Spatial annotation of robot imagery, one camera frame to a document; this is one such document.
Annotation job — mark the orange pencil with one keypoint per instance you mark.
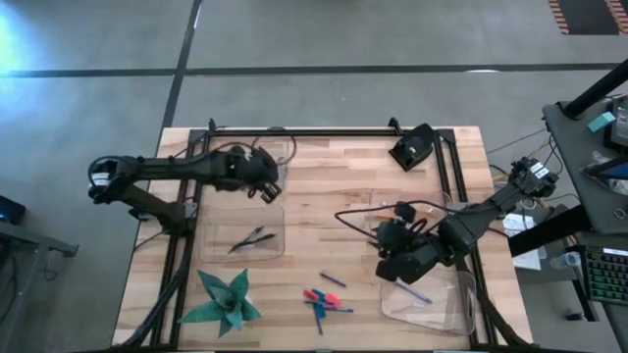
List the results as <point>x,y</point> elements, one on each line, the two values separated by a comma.
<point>385,216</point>

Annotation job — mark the lavender grey pen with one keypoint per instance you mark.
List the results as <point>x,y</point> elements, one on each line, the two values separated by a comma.
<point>417,293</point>

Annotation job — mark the clear plastic bin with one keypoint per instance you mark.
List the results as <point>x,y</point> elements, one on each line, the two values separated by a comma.
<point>216,245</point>
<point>283,171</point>
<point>441,314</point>
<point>382,201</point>

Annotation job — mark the small black object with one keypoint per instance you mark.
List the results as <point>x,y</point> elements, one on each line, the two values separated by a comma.
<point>574,316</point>

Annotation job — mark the black monitor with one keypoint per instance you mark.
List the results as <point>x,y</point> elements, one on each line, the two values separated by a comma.
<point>620,122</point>

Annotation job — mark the grey side table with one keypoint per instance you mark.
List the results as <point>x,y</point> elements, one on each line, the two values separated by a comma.
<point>39,239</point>

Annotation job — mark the red eraser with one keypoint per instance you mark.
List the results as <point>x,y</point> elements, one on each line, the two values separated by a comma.
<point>310,294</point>

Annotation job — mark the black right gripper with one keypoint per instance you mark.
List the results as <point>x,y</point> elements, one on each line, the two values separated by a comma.
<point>407,255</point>

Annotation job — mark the black wedge-shaped gripper cradle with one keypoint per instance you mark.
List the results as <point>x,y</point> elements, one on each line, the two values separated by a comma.
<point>414,147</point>

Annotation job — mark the black pen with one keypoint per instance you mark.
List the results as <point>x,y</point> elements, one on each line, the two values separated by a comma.
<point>252,234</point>
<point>260,239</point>

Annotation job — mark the blue eraser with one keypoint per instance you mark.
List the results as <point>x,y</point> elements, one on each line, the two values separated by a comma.
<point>320,311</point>

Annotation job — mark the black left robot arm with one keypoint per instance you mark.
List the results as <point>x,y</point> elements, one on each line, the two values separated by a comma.
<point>162,169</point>

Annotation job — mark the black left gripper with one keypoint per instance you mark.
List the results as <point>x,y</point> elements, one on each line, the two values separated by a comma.
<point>245,169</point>

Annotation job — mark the dark tablet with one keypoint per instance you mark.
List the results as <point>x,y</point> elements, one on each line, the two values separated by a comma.
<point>613,170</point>

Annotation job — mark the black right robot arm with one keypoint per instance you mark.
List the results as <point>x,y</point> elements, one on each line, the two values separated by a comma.
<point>490,206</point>

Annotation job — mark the black floor mat orange stripes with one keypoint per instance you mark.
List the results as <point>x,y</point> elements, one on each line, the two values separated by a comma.
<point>589,17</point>

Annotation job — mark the grey desk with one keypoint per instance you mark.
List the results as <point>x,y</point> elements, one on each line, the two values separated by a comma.
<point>618,333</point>
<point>574,147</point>

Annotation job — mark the pink eraser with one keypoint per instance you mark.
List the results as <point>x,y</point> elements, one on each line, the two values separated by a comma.
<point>333,299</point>

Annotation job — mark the black backlit keyboard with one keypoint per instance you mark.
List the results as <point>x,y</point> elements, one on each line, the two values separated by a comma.
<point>608,277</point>

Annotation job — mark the clear plastic bottle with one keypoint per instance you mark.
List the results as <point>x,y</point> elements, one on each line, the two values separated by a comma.
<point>564,261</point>

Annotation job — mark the teal box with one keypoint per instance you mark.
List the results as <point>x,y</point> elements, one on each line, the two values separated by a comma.
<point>601,122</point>

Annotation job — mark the black slanted support pole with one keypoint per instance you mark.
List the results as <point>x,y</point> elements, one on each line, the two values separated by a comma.
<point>593,90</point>
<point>549,230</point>

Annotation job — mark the green artificial succulent plant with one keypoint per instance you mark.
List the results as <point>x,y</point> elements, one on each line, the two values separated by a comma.
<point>225,304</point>

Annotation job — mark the black box blue light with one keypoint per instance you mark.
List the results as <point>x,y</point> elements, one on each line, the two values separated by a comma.
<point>12,211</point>

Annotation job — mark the white paper sheet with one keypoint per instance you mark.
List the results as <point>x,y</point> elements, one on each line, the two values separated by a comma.
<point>520,225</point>

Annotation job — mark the purple crayon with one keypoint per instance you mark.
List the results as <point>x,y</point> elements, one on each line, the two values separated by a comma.
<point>333,280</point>

